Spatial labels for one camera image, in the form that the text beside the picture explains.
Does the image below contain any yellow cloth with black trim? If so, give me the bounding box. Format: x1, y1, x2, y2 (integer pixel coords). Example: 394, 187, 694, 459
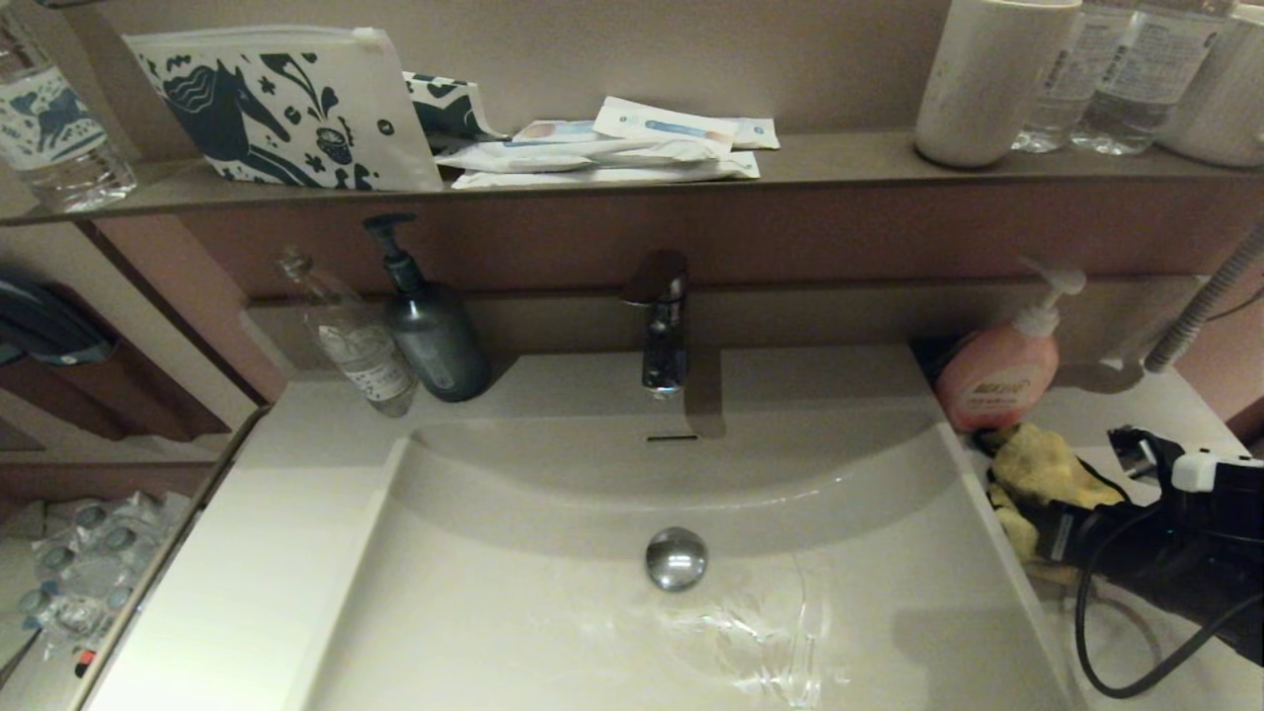
973, 422, 1129, 586

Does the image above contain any chrome faucet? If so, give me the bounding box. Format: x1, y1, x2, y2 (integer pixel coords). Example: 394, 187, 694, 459
620, 250, 691, 401

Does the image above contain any white sink basin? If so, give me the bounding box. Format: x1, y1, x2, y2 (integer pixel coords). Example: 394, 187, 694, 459
84, 344, 1264, 711

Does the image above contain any pink soap pump bottle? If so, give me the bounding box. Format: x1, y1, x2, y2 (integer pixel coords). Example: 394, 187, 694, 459
934, 259, 1087, 434

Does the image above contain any chrome drain stopper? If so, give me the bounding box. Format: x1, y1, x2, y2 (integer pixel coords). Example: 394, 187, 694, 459
645, 527, 709, 593

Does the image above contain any clear water bottle white label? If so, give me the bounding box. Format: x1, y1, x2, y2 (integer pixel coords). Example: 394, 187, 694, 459
1069, 0, 1235, 157
1012, 0, 1117, 154

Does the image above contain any white ceramic cup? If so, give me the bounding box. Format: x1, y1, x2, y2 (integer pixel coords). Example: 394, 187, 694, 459
1158, 0, 1264, 167
913, 0, 1082, 169

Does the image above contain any white sachet blue red stripe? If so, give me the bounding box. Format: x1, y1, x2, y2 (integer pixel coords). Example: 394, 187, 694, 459
592, 96, 738, 156

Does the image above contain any wide flat white sachet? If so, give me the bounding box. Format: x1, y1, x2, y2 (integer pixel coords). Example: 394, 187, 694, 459
451, 151, 761, 191

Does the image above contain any long white sachet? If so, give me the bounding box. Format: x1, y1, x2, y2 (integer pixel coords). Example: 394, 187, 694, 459
434, 138, 724, 176

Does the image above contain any white sachet orange blue print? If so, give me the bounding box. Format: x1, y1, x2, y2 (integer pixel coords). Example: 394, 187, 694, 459
512, 120, 605, 147

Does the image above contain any dark grey pump bottle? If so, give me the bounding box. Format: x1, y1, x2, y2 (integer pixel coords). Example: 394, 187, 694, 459
362, 213, 492, 404

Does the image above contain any clear slim plastic bottle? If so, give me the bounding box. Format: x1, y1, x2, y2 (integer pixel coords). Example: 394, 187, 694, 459
275, 249, 423, 419

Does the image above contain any small blue patterned pouch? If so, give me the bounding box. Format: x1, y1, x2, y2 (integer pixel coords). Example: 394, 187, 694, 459
403, 72, 509, 152

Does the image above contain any white pouch blue horse print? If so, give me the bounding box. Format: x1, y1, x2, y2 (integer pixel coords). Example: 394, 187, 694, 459
123, 27, 444, 194

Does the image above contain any brown wooden rack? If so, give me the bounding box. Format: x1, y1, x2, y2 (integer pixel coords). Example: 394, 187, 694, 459
0, 341, 233, 445

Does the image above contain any shrink-wrapped pack of bottles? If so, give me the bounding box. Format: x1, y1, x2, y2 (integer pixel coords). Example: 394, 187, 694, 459
18, 492, 194, 663

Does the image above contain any dark blue grey object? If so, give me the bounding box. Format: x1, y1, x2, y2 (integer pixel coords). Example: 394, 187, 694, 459
0, 276, 118, 368

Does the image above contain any water bottle blue horse label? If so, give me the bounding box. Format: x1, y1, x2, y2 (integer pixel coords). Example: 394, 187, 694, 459
0, 10, 137, 215

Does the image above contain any long black right arm cable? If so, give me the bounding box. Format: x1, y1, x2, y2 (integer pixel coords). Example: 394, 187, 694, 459
1074, 504, 1264, 700

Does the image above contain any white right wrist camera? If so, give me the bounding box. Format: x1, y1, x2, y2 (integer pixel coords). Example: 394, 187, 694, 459
1108, 425, 1264, 534

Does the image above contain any grey corrugated hose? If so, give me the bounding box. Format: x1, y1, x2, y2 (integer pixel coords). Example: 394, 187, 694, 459
1144, 225, 1264, 374

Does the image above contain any brown wall shelf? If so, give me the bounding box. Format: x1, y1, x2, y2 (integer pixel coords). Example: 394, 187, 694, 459
0, 128, 1264, 230

